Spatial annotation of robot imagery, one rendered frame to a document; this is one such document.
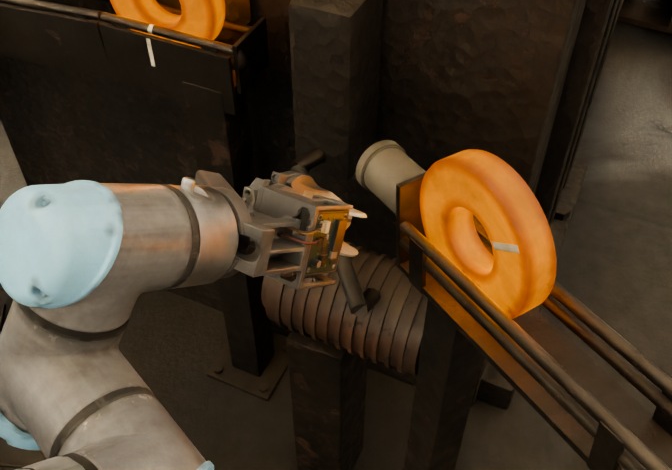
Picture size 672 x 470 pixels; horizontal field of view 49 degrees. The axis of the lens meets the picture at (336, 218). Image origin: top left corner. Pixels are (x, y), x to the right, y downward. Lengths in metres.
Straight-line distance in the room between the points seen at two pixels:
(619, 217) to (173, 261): 1.41
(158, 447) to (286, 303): 0.45
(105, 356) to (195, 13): 0.53
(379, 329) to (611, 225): 1.01
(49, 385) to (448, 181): 0.37
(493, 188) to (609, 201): 1.23
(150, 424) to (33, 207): 0.15
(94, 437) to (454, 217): 0.38
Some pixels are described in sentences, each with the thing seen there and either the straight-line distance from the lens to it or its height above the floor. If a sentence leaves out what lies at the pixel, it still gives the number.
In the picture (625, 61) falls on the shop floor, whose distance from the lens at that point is 2.33.
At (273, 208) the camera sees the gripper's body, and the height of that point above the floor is 0.77.
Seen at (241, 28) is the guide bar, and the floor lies 0.70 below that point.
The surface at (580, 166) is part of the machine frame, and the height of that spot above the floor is 0.07.
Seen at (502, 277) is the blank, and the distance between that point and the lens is 0.65.
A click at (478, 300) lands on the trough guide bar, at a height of 0.68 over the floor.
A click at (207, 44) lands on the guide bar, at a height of 0.71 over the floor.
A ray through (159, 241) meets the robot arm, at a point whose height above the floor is 0.85.
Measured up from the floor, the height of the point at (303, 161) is 0.61.
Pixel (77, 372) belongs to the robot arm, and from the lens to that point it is 0.50.
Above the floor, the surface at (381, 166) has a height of 0.69.
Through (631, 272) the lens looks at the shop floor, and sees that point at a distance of 1.69.
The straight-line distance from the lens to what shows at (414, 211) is 0.73.
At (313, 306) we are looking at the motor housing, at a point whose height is 0.50.
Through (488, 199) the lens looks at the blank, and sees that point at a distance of 0.62.
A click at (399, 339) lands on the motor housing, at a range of 0.85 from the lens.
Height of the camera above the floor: 1.19
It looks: 45 degrees down
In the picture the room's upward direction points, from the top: straight up
